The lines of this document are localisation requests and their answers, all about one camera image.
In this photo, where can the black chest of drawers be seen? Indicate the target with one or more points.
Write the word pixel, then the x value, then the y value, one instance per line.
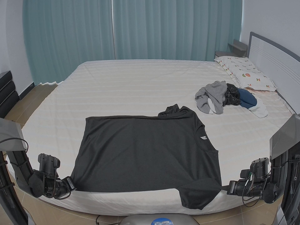
pixel 8 92

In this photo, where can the black T-shirt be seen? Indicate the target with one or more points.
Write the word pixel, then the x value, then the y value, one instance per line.
pixel 145 153

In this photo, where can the white garment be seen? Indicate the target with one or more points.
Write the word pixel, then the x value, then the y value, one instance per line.
pixel 260 110

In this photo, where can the grey bedside table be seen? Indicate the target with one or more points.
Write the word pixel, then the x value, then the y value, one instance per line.
pixel 228 53

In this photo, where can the white printed pillow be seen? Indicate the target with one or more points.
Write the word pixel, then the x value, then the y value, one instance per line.
pixel 246 71

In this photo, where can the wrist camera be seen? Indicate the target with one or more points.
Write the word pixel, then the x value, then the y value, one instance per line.
pixel 245 174
pixel 57 163

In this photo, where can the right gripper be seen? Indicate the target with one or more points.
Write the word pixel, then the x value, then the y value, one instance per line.
pixel 243 188

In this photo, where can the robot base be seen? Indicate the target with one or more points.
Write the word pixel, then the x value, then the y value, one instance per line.
pixel 140 220

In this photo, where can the bed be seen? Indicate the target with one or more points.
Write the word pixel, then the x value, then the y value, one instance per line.
pixel 129 83

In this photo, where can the grey garment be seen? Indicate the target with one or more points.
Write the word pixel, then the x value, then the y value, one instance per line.
pixel 215 92

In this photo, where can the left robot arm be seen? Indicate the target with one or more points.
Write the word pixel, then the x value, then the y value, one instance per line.
pixel 16 172

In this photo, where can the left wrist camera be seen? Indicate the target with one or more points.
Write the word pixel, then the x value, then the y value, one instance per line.
pixel 57 163

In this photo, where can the dark blue garment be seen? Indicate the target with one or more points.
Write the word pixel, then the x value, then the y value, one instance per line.
pixel 247 99

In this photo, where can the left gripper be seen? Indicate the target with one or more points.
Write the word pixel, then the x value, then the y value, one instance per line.
pixel 58 187

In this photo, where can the black glossy garment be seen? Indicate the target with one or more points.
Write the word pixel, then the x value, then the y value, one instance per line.
pixel 232 95

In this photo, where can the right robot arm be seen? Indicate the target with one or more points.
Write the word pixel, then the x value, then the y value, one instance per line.
pixel 288 167

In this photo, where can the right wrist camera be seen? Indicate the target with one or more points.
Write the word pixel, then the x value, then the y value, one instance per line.
pixel 245 174

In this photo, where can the blue-green curtain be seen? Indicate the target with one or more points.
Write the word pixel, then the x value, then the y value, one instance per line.
pixel 175 20
pixel 70 31

